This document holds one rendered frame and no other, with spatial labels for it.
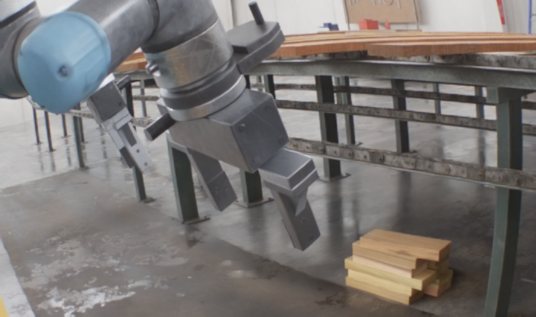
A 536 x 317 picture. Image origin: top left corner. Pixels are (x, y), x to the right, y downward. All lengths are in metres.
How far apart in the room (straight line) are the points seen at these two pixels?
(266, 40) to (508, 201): 1.07
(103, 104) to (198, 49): 0.44
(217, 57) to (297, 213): 0.16
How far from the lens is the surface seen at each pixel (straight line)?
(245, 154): 0.49
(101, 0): 0.42
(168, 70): 0.49
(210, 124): 0.50
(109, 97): 0.90
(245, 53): 0.52
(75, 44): 0.39
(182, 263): 2.47
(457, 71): 1.37
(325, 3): 10.84
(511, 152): 1.47
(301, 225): 0.54
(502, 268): 1.57
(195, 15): 0.47
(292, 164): 0.49
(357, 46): 1.61
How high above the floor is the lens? 0.92
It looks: 11 degrees down
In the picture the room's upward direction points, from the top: 6 degrees counter-clockwise
